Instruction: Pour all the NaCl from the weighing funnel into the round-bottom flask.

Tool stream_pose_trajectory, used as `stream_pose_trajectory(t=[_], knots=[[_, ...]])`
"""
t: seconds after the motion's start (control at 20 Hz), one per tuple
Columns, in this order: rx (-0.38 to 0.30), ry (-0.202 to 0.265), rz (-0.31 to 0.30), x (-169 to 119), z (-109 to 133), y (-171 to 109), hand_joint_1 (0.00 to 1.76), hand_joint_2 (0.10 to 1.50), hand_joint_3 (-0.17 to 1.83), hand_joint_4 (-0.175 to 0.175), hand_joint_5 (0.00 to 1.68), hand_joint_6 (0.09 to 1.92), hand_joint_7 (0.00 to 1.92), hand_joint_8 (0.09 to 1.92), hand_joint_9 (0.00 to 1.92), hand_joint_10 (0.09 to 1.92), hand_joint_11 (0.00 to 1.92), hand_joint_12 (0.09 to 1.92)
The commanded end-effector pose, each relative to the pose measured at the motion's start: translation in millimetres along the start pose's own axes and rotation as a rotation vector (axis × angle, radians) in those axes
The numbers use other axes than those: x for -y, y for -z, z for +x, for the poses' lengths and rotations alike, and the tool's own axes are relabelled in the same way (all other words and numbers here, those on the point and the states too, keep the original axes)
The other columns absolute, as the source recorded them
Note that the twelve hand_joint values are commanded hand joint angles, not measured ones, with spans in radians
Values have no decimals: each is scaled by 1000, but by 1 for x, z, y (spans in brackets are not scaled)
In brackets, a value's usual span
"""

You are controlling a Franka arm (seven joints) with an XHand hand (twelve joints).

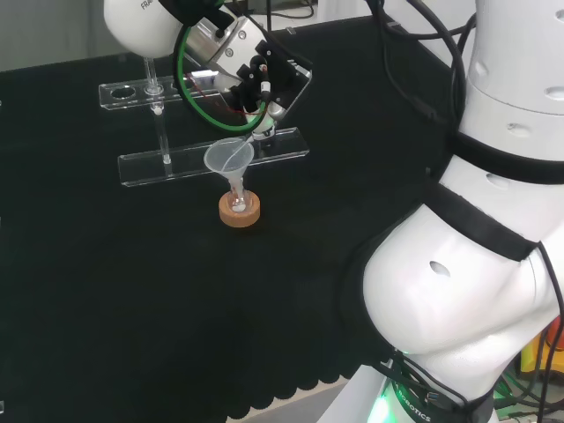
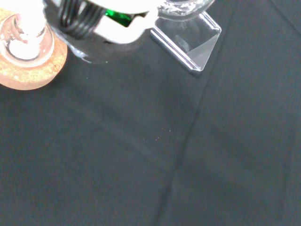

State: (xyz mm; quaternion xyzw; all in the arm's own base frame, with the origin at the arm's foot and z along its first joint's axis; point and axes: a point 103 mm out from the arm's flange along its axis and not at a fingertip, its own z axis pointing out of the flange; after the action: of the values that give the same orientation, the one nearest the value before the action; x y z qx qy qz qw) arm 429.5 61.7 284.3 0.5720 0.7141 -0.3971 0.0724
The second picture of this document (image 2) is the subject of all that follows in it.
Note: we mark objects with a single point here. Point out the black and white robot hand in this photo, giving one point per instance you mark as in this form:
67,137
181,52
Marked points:
113,30

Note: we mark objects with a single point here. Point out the clear plastic funnel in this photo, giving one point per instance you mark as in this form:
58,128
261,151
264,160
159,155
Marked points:
33,18

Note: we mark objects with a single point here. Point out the clear acrylic funnel stand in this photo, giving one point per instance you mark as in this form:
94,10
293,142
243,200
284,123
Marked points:
195,44

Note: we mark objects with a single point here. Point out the small round-bottom glass flask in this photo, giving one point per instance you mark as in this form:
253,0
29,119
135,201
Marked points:
21,50

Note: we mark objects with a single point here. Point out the black bench cloth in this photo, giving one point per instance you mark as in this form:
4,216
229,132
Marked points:
141,153

